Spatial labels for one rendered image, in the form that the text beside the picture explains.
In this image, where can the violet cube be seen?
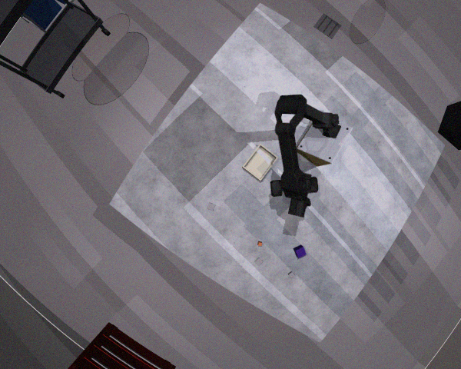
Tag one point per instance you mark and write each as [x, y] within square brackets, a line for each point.
[300, 251]

